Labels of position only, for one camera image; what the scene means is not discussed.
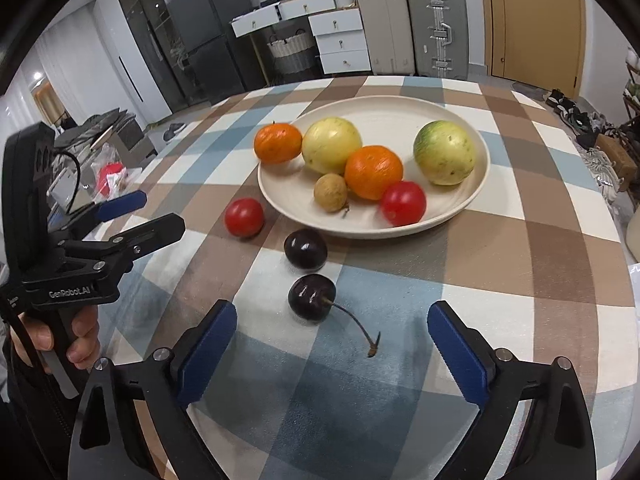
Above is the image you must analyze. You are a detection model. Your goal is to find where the dark cherry without stem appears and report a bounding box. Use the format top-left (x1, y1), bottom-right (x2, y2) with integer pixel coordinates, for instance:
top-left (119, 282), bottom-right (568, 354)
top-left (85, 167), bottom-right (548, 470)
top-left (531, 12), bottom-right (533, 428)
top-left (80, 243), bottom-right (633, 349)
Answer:
top-left (284, 229), bottom-right (329, 271)

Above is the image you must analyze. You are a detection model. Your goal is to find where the black refrigerator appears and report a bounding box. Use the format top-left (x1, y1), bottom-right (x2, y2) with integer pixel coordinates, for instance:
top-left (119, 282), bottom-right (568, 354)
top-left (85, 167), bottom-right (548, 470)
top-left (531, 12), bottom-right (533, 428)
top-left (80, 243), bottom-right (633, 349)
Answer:
top-left (164, 0), bottom-right (266, 103)

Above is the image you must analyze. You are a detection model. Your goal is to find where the wooden door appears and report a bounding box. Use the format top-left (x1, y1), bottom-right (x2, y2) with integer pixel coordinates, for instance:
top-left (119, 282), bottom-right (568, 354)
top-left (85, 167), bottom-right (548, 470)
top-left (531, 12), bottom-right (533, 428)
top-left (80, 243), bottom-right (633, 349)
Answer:
top-left (483, 0), bottom-right (586, 98)

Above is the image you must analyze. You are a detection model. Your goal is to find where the yellow round fruit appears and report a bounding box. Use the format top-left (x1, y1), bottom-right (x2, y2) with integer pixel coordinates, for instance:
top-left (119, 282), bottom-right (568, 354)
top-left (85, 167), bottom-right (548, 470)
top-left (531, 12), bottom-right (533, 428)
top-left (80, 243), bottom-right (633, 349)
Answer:
top-left (302, 117), bottom-right (362, 174)

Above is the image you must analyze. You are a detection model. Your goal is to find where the white drawer desk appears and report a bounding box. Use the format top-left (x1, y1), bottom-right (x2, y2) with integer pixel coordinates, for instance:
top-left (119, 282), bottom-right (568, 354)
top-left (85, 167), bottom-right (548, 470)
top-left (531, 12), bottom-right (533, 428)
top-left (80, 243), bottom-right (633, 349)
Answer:
top-left (230, 0), bottom-right (371, 75)

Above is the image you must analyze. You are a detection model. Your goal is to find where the checkered tablecloth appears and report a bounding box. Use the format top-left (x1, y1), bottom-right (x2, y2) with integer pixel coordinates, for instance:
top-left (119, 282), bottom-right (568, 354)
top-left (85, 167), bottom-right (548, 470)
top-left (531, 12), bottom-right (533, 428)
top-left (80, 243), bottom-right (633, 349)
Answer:
top-left (100, 76), bottom-right (638, 479)

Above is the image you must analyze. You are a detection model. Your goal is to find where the small brown longan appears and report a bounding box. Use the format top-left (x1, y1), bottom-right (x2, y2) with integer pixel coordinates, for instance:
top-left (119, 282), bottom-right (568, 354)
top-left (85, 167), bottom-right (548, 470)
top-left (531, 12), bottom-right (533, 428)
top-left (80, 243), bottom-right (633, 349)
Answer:
top-left (314, 174), bottom-right (348, 212)

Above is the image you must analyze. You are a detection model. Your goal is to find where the grey slippers pair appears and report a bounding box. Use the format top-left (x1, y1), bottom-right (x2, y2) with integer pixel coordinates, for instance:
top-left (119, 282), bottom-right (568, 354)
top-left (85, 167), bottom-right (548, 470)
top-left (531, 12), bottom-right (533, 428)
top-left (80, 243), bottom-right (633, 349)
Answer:
top-left (163, 122), bottom-right (186, 142)

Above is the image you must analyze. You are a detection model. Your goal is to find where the dark glass cabinet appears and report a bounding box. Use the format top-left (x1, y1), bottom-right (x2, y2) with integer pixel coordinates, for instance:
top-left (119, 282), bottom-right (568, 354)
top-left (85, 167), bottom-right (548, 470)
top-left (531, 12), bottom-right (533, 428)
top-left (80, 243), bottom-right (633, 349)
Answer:
top-left (119, 0), bottom-right (205, 113)

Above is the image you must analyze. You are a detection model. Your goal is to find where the green yellow passion fruit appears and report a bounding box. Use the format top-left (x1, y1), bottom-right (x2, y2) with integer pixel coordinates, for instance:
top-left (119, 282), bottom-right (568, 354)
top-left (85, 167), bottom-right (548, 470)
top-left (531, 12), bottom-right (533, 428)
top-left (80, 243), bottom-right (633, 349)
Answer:
top-left (413, 120), bottom-right (476, 186)

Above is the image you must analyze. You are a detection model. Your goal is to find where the silver suitcase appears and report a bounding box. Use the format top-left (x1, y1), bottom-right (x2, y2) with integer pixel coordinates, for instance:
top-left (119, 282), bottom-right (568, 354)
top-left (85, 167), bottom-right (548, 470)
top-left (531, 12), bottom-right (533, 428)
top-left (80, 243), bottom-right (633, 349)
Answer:
top-left (408, 0), bottom-right (469, 80)

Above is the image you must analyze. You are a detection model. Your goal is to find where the red tomato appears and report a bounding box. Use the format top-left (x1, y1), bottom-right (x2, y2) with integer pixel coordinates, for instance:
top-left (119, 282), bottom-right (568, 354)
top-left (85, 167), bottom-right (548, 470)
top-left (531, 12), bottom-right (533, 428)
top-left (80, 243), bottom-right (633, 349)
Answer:
top-left (224, 198), bottom-right (265, 238)
top-left (380, 181), bottom-right (426, 226)

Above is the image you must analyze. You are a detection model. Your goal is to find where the orange tangerine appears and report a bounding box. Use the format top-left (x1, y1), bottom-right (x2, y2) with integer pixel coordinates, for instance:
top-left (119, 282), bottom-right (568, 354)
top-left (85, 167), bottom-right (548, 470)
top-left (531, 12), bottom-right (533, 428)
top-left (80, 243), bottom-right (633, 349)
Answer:
top-left (253, 122), bottom-right (303, 165)
top-left (344, 145), bottom-right (404, 202)

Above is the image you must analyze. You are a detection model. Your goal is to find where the dark cherry with stem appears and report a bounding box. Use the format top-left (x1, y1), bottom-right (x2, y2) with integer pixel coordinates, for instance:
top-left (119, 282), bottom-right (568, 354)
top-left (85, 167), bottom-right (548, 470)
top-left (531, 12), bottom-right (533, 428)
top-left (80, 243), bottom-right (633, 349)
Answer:
top-left (288, 273), bottom-right (381, 359)

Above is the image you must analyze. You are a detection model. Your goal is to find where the brown cardboard box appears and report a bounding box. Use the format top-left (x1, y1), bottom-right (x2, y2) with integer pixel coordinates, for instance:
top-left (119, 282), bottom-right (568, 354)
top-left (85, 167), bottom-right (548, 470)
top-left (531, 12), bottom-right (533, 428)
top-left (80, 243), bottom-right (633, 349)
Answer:
top-left (596, 134), bottom-right (638, 192)

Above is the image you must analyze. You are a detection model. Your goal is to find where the beige suitcase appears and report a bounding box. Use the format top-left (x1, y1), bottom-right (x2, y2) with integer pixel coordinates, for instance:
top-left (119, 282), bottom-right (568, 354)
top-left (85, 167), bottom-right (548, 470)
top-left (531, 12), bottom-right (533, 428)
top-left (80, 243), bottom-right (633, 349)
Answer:
top-left (357, 0), bottom-right (416, 76)

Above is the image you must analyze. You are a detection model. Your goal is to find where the cream round plate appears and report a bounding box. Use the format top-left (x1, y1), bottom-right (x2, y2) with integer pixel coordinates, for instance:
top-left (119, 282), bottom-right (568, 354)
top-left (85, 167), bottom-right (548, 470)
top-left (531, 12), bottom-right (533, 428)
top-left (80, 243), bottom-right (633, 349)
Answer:
top-left (258, 96), bottom-right (490, 238)

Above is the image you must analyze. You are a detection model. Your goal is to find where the woven laundry basket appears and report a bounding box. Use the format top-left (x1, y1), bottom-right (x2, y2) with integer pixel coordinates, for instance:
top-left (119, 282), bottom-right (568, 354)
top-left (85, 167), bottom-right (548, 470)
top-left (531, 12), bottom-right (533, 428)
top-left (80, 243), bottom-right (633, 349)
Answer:
top-left (267, 28), bottom-right (317, 76)

